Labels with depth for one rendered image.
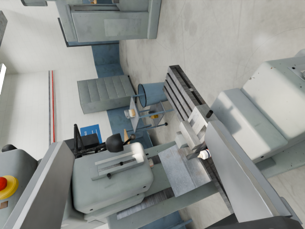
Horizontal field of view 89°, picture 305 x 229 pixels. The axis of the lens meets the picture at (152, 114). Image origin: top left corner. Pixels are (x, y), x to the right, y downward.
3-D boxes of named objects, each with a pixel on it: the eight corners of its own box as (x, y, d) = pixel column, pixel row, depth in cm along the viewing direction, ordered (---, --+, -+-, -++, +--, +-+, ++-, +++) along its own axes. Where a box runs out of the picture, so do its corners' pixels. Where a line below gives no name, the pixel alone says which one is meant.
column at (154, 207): (255, 115, 159) (96, 161, 110) (293, 157, 134) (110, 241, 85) (229, 138, 199) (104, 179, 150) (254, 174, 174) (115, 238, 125)
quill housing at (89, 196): (140, 137, 74) (67, 157, 64) (156, 181, 63) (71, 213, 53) (138, 153, 89) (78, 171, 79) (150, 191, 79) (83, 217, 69)
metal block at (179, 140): (186, 132, 87) (176, 135, 85) (191, 141, 84) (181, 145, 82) (183, 137, 91) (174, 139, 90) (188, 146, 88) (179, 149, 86)
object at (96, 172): (141, 152, 66) (89, 167, 59) (144, 161, 64) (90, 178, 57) (140, 156, 69) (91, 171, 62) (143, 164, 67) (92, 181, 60)
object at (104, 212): (132, 151, 89) (84, 166, 81) (146, 196, 77) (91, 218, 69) (131, 163, 105) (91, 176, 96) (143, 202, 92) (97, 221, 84)
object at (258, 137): (238, 86, 83) (219, 89, 79) (291, 143, 64) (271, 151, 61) (201, 132, 122) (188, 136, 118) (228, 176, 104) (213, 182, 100)
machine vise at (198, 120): (206, 103, 78) (188, 107, 75) (224, 127, 70) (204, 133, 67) (185, 136, 106) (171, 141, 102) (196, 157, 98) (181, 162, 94)
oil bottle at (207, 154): (215, 145, 79) (197, 151, 75) (219, 152, 77) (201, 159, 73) (212, 148, 82) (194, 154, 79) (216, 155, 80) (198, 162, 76)
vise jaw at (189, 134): (187, 119, 85) (181, 121, 84) (201, 143, 77) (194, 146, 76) (184, 125, 90) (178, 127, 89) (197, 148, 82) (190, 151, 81)
